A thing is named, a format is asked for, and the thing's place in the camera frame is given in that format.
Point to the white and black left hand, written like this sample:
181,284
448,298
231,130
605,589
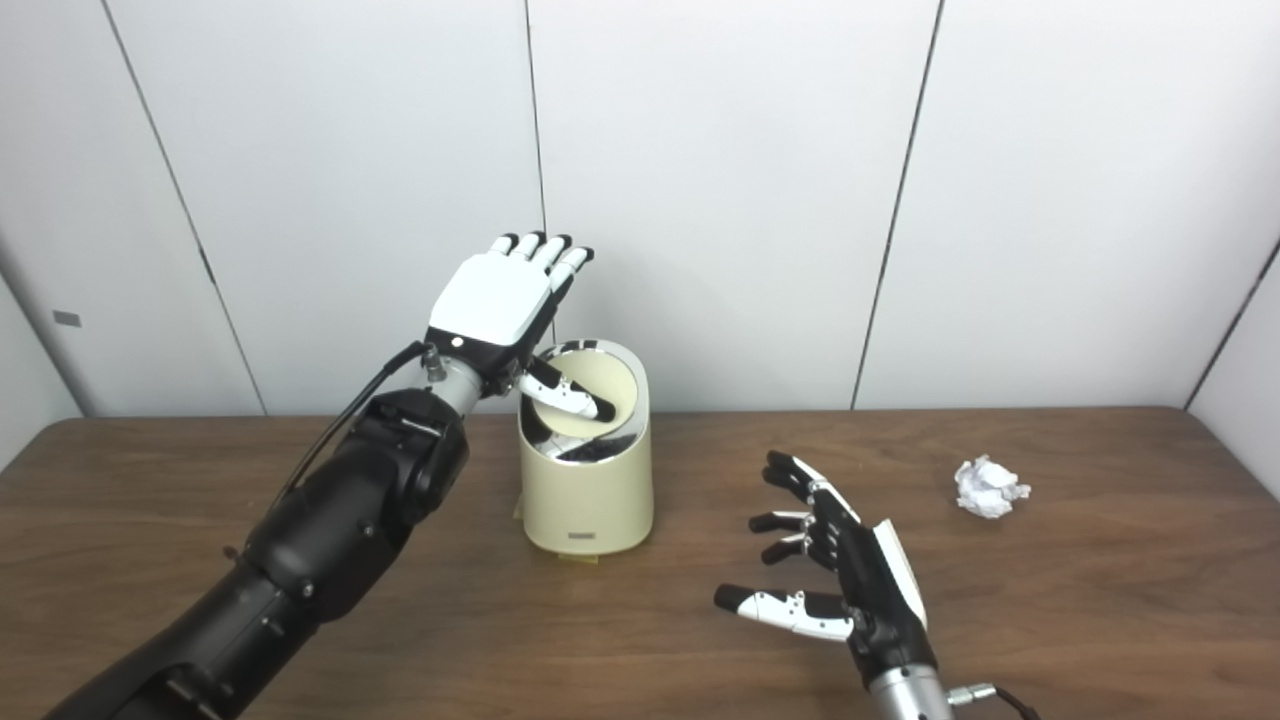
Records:
495,300

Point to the white and black right hand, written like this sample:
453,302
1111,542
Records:
870,590

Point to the cream round bin lid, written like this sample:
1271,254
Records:
612,378

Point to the white paper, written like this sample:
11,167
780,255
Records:
988,488

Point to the cream-colored bin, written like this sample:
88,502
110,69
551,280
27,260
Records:
585,495

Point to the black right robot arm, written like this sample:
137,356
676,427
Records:
908,698

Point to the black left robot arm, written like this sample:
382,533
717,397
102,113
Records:
330,530

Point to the yellow tape piece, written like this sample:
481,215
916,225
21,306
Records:
580,557

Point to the grey wall tag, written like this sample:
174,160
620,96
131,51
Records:
66,318

